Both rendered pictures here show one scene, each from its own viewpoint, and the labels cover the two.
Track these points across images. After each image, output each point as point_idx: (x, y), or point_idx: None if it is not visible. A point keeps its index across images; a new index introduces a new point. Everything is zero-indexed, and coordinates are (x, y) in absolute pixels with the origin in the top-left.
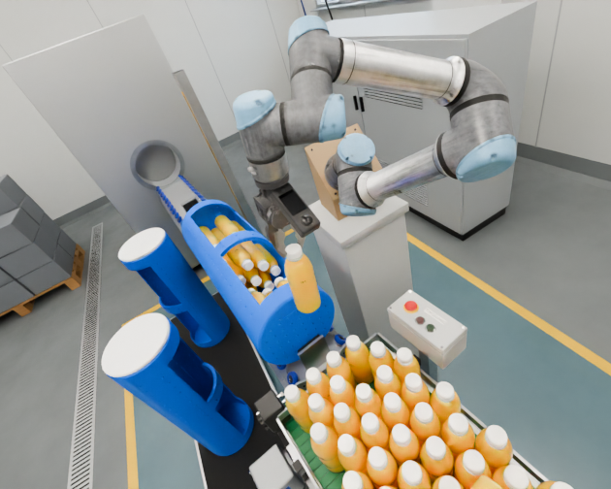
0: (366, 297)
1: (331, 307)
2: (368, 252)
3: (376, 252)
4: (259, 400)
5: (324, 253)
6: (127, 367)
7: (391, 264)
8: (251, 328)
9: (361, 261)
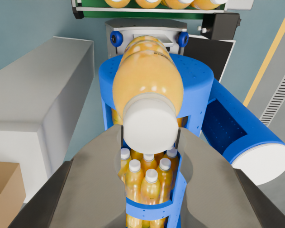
0: (59, 79)
1: (105, 65)
2: (17, 106)
3: (8, 102)
4: (227, 38)
5: (65, 143)
6: (279, 150)
7: (7, 86)
8: (208, 98)
9: (33, 104)
